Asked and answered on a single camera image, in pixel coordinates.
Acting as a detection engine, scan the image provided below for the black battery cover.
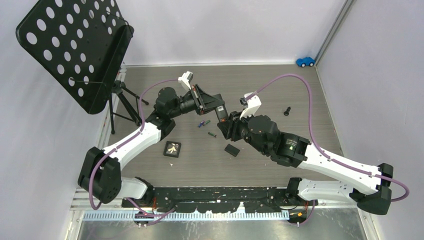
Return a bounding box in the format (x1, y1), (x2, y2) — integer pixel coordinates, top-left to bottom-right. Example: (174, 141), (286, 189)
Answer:
(224, 144), (240, 157)

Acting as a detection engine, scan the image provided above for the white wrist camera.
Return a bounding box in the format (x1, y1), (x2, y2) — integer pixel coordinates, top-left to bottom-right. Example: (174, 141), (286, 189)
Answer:
(177, 71), (193, 91)
(239, 91), (262, 120)

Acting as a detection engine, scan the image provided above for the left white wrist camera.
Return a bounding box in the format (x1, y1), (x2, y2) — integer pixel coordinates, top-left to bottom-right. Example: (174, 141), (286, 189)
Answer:
(177, 71), (193, 91)

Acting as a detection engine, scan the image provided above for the small black square tray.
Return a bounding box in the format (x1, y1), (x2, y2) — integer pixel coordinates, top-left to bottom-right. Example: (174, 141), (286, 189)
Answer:
(163, 141), (182, 158)

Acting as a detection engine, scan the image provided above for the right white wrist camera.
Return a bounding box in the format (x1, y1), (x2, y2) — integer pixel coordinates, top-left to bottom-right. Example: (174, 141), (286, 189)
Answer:
(239, 91), (262, 120)

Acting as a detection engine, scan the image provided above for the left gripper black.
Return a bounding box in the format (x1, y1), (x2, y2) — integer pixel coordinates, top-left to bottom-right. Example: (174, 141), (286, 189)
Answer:
(169, 85), (225, 119)

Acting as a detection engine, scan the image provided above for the blue toy car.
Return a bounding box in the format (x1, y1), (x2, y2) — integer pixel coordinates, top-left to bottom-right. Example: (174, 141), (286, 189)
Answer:
(295, 56), (316, 68)

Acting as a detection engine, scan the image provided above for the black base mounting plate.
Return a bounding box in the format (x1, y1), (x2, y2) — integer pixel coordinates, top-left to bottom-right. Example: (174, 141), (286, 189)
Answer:
(121, 186), (318, 214)

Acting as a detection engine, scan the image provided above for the purple cable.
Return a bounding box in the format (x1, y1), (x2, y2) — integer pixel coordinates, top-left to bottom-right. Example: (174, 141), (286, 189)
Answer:
(88, 78), (181, 211)
(251, 73), (410, 203)

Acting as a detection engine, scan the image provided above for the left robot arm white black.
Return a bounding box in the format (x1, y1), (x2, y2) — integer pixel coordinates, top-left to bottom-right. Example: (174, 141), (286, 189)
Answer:
(77, 84), (227, 210)

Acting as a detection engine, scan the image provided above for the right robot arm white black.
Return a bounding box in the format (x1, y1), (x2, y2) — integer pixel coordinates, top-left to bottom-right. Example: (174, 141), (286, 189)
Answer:
(216, 111), (394, 215)

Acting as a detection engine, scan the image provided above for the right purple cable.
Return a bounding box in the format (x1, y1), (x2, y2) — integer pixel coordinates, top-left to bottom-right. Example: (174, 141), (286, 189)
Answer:
(251, 73), (410, 203)

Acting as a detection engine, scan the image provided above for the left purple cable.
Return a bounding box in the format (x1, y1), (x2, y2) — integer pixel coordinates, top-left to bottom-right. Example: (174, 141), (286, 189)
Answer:
(88, 78), (181, 211)

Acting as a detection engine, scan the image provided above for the small black knob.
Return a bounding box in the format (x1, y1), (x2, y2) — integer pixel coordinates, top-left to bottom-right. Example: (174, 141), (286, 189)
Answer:
(283, 106), (291, 116)

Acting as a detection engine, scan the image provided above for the black perforated music stand tray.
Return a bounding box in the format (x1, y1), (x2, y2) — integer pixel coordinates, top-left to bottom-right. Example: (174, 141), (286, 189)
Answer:
(15, 0), (134, 115)

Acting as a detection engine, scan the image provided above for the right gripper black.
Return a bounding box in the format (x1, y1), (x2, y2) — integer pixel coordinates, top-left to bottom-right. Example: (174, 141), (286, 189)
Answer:
(217, 107), (269, 155)

